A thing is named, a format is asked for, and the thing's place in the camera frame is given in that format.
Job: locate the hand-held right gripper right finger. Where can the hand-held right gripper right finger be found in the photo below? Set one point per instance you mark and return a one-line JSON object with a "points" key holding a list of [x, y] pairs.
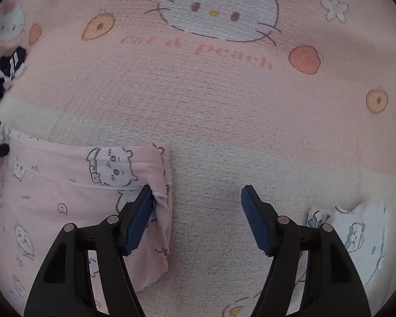
{"points": [[254, 224]]}

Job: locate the cat printed blanket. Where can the cat printed blanket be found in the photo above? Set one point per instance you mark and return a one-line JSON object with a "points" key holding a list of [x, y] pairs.
{"points": [[217, 105]]}

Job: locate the white printed folded garment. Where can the white printed folded garment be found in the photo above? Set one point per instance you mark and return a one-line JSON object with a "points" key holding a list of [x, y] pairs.
{"points": [[363, 234]]}

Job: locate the pink printed pajama pants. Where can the pink printed pajama pants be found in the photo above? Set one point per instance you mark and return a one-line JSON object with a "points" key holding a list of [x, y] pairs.
{"points": [[52, 188]]}

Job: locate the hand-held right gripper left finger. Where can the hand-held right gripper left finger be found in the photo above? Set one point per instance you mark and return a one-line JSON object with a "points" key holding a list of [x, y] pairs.
{"points": [[140, 228]]}

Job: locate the navy shorts with white stripes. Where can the navy shorts with white stripes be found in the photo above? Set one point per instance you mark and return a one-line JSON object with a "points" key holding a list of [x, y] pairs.
{"points": [[6, 66]]}

